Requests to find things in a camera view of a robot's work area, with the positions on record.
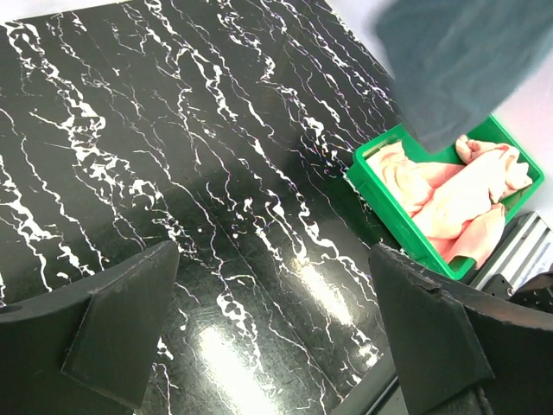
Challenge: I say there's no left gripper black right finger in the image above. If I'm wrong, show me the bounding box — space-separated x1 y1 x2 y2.
369 244 552 414

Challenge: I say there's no blue-grey t-shirt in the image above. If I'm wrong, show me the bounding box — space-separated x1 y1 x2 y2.
375 0 552 153

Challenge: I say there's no pink t-shirt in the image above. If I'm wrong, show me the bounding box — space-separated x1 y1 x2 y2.
367 136 533 267

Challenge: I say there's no aluminium frame rail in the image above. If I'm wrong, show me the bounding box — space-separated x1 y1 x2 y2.
469 212 552 299

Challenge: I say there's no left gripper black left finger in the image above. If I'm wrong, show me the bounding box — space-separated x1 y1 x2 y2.
1 241 180 414

